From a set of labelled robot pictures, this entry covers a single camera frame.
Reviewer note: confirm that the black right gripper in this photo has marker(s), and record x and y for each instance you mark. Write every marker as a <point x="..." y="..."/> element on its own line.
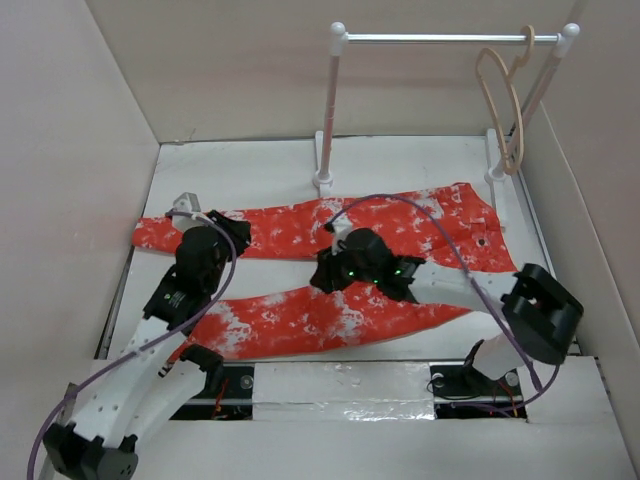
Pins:
<point x="328" y="269"/>

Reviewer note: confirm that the red white patterned trousers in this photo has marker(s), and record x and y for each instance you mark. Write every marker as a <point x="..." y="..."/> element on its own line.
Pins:
<point x="451" y="226"/>

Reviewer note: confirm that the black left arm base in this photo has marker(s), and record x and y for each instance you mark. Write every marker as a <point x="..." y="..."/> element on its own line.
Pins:
<point x="227" y="389"/>

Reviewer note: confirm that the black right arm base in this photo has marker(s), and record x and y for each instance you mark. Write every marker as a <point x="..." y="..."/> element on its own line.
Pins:
<point x="461" y="392"/>

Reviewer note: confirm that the white clothes rack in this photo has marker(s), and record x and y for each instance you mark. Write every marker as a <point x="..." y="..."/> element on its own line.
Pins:
<point x="507" y="45"/>

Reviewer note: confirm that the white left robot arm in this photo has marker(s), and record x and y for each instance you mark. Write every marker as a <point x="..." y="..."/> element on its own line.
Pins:
<point x="156" y="373"/>

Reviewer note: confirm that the wooden clothes hanger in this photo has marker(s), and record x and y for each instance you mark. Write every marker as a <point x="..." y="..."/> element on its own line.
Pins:
<point x="496" y="80"/>

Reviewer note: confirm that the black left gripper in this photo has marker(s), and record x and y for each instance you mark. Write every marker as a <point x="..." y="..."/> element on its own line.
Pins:
<point x="240" y="229"/>

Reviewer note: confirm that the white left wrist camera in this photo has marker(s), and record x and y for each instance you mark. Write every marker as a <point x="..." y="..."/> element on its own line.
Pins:
<point x="187" y="205"/>

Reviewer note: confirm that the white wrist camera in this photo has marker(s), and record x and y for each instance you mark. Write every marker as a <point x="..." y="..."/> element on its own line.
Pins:
<point x="339" y="230"/>
<point x="187" y="205"/>

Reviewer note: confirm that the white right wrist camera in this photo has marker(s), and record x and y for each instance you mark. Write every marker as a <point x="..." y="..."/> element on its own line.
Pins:
<point x="339" y="230"/>

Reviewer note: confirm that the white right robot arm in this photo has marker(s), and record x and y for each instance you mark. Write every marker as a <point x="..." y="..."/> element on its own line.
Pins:
<point x="537" y="315"/>

